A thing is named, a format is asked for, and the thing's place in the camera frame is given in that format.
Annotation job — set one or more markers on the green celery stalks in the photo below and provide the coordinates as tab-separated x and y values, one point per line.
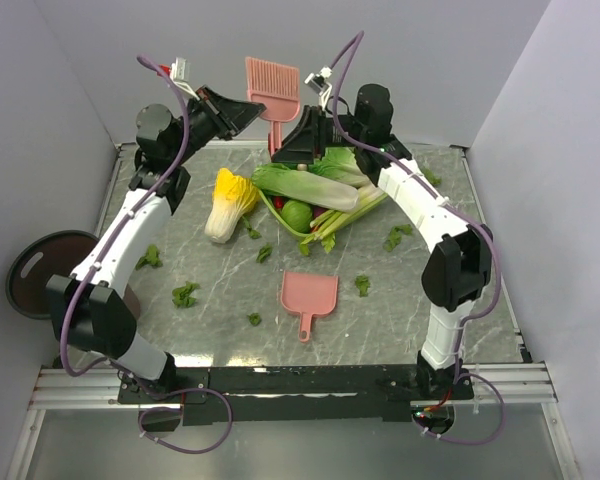
325	231

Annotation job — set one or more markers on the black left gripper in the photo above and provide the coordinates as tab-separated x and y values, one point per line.
229	116

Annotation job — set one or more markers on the pink hand brush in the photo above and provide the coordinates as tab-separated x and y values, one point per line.
276	86

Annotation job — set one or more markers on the aluminium rail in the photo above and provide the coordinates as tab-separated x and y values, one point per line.
516	383

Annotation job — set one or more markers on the green bok choy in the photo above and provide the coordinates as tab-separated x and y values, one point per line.
339	164

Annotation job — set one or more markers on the yellow napa cabbage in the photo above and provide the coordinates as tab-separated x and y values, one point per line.
233	197

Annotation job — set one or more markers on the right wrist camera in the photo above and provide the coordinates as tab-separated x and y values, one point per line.
319	82

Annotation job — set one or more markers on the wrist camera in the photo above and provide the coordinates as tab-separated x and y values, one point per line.
178	70
319	82

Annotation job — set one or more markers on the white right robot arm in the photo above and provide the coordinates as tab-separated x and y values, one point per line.
460	257

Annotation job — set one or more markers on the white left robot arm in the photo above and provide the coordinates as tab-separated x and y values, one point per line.
87	306

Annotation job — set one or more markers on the brown round bin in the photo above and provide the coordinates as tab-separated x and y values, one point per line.
59	253

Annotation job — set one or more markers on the pink dustpan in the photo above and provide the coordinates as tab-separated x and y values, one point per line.
308	296

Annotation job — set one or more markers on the large green napa cabbage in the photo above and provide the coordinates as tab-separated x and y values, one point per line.
277	179

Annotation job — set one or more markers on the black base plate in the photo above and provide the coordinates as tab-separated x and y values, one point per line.
290	393

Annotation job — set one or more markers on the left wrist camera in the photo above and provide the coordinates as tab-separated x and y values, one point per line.
178	70

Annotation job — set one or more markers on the green round cabbage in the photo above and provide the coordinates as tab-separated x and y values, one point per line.
297	215

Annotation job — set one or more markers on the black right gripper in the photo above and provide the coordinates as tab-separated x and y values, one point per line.
307	140

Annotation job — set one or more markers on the green plastic basket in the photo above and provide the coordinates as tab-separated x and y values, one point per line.
269	203

